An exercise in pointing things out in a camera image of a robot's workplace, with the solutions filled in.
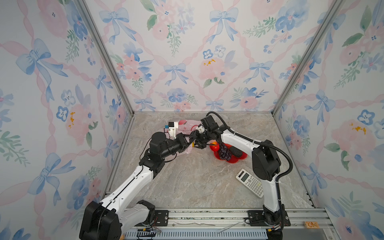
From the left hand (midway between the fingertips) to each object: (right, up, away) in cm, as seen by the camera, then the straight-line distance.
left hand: (197, 135), depth 69 cm
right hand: (-6, -5, +18) cm, 20 cm away
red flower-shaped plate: (+12, -13, +23) cm, 29 cm away
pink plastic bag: (-6, +4, +25) cm, 26 cm away
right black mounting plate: (+29, -41, +4) cm, 50 cm away
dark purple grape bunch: (+17, -12, +23) cm, 32 cm away
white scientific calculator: (+30, -27, +15) cm, 43 cm away
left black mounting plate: (-18, -41, +4) cm, 45 cm away
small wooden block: (+55, -43, +2) cm, 70 cm away
